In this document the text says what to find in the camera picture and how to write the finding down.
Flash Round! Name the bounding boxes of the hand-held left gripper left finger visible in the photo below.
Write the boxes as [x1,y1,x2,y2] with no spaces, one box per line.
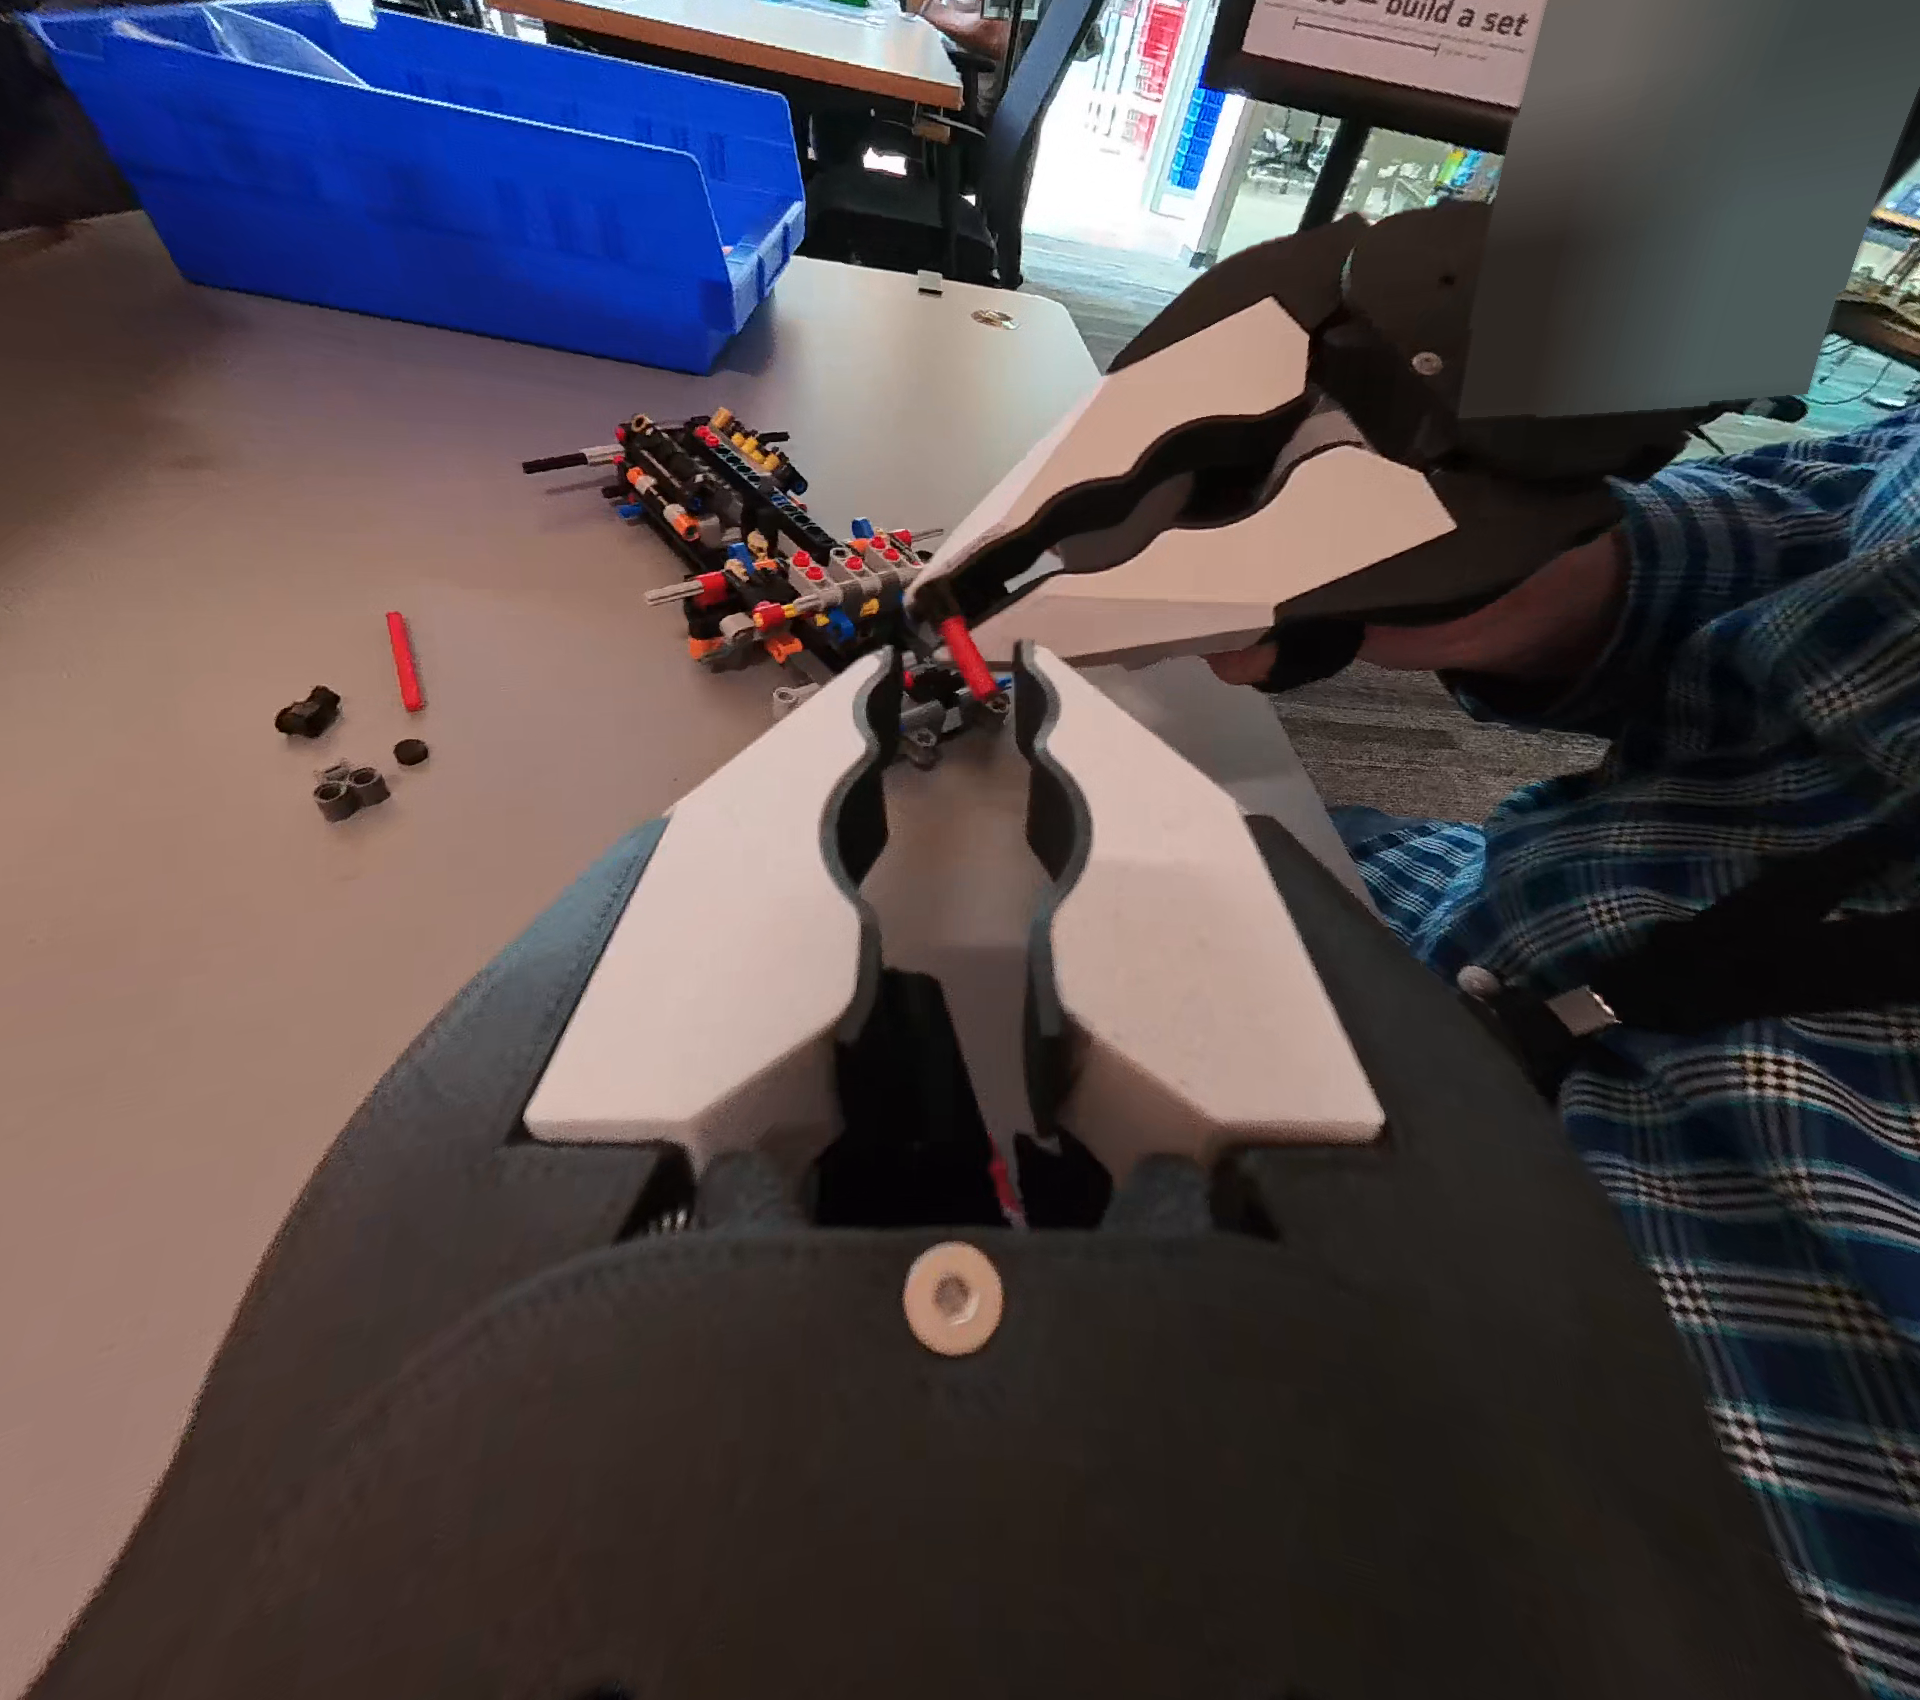
[522,647,908,1171]

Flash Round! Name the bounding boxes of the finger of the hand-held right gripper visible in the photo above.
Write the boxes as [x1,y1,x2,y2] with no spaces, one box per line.
[905,294,1330,633]
[1009,437,1460,670]

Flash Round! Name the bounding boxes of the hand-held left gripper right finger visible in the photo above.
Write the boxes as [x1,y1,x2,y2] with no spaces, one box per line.
[1013,640,1387,1171]

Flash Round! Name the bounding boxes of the long lego chassis assembly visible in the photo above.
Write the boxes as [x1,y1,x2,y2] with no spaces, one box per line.
[522,410,966,681]

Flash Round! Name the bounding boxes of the person's right forearm plaid sleeve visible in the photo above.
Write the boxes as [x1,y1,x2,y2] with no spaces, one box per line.
[1613,402,1920,742]

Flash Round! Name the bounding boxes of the person's right hand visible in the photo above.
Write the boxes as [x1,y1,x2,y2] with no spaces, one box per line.
[1213,524,1639,697]

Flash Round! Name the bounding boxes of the black office chair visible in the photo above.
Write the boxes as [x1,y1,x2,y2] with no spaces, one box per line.
[810,0,1126,288]

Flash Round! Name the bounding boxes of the wooden top background table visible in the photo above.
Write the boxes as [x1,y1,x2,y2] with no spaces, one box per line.
[480,0,968,114]

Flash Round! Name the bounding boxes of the person's plaid shirt torso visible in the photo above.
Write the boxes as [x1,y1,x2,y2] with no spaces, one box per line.
[1326,666,1920,1700]

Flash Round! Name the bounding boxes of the blue plastic bin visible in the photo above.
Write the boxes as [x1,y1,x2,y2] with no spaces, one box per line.
[22,0,808,371]

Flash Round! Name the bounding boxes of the black chest strap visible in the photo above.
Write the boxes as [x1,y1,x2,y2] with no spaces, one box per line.
[1458,887,1920,1041]

